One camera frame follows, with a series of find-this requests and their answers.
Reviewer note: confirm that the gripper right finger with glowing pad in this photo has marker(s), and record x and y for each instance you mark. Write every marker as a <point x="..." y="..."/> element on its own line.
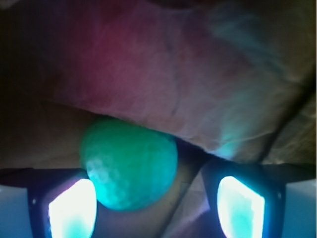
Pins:
<point x="260" y="201"/>

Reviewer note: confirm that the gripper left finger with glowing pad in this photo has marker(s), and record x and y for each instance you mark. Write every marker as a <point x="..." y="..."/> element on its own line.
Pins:
<point x="46" y="203"/>

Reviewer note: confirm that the green foam ball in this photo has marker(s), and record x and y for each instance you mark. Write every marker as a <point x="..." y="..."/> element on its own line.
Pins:
<point x="131" y="167"/>

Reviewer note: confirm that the brown paper bag bin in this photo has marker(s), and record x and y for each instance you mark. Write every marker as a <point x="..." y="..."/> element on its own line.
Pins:
<point x="230" y="78"/>

